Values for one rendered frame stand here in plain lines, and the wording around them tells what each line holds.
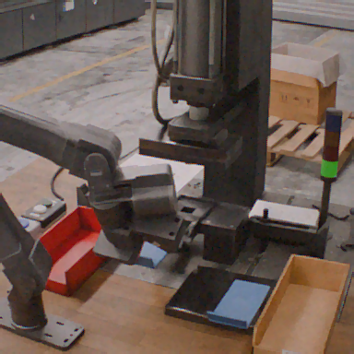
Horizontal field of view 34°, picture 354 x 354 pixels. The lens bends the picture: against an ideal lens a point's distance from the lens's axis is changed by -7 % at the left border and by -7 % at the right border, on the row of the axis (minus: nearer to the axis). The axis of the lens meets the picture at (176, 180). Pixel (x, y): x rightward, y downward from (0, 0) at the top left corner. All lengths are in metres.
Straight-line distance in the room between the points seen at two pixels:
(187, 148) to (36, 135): 0.39
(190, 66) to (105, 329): 0.50
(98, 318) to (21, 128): 0.39
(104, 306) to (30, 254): 0.21
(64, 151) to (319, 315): 0.55
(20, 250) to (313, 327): 0.52
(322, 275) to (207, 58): 0.46
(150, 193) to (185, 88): 0.31
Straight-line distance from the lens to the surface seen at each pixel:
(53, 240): 1.28
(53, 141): 0.87
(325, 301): 1.15
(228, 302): 1.09
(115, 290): 1.16
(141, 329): 1.06
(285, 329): 1.07
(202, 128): 1.13
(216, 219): 1.23
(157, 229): 0.92
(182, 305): 1.09
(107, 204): 0.89
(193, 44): 1.12
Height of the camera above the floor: 1.55
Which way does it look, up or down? 24 degrees down
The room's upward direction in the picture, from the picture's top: 1 degrees clockwise
